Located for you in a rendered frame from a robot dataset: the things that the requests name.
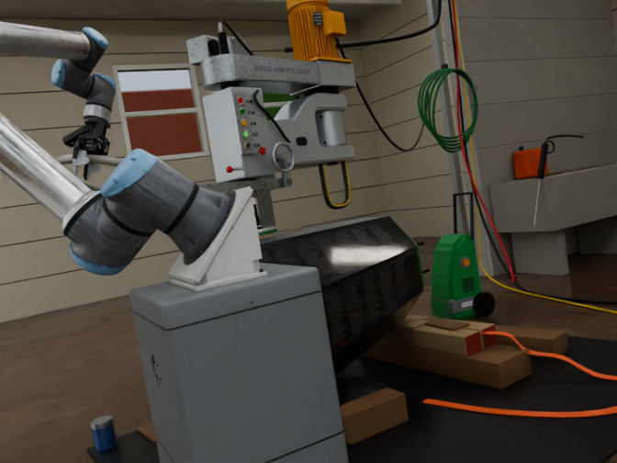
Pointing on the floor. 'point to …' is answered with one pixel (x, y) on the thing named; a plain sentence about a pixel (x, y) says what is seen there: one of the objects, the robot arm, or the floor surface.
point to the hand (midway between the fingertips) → (79, 174)
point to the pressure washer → (458, 275)
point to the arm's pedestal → (241, 370)
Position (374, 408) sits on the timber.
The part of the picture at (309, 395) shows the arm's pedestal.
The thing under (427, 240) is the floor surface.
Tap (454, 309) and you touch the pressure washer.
